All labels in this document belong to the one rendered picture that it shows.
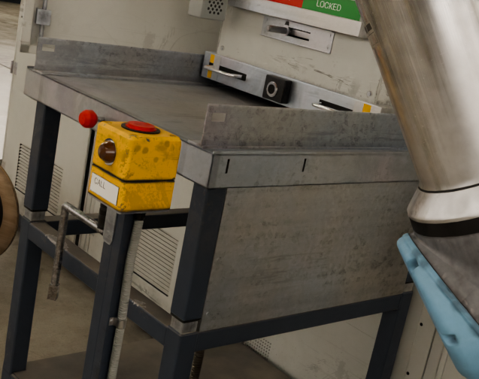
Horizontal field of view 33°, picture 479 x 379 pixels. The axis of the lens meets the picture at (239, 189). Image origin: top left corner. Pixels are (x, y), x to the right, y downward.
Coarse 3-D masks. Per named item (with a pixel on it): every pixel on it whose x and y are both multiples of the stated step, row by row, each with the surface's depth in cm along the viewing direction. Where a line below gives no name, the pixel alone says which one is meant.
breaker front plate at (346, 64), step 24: (240, 24) 179; (264, 24) 173; (240, 48) 179; (264, 48) 173; (288, 48) 168; (312, 48) 162; (336, 48) 158; (360, 48) 154; (288, 72) 168; (312, 72) 163; (336, 72) 158; (360, 72) 154; (360, 96) 154
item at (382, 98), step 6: (300, 30) 168; (294, 36) 170; (384, 84) 151; (378, 90) 151; (384, 90) 152; (378, 96) 151; (384, 96) 152; (378, 102) 152; (384, 102) 153; (390, 102) 154
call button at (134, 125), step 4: (128, 124) 100; (132, 124) 100; (136, 124) 100; (140, 124) 101; (144, 124) 101; (148, 124) 102; (132, 128) 99; (136, 128) 99; (140, 128) 99; (144, 128) 99; (148, 128) 100; (152, 128) 100
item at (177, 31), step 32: (32, 0) 184; (64, 0) 189; (96, 0) 192; (128, 0) 194; (160, 0) 197; (32, 32) 189; (64, 32) 191; (96, 32) 194; (128, 32) 197; (160, 32) 199; (192, 32) 202
